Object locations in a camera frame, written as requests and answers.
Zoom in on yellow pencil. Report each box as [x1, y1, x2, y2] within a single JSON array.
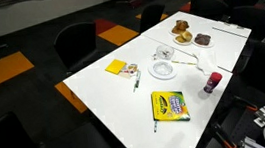
[[171, 60, 197, 66]]

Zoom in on plate of brown pastry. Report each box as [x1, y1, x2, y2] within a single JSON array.
[[192, 33, 214, 48]]

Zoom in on crayola marker box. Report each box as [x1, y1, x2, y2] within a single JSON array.
[[151, 91, 191, 121]]

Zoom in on white plate with glass lid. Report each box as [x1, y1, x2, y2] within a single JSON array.
[[148, 60, 177, 80]]

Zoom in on black orange tool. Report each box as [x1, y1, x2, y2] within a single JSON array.
[[213, 124, 238, 148]]

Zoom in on crumpled white tissue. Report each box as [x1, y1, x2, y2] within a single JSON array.
[[194, 50, 218, 76]]

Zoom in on black chair back centre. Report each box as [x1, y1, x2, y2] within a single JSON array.
[[139, 4, 165, 33]]

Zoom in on plate of yellow pastries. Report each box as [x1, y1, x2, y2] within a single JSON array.
[[174, 31, 193, 45]]

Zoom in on cut glass bowl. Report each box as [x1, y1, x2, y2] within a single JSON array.
[[156, 45, 174, 60]]

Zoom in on green marker pen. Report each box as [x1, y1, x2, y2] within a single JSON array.
[[133, 70, 141, 93]]

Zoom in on black chair left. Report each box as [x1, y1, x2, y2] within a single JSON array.
[[54, 22, 110, 75]]

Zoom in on black chair back right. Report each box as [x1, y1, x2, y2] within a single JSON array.
[[190, 0, 229, 21]]

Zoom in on red lidded jar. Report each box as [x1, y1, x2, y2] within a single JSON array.
[[204, 72, 223, 93]]

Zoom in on plate of muffins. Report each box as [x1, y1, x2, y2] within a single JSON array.
[[171, 20, 190, 35]]

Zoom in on small piece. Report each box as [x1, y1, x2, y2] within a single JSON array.
[[152, 54, 158, 60]]

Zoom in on yellow sticky note pad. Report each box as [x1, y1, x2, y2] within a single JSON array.
[[106, 60, 126, 75]]

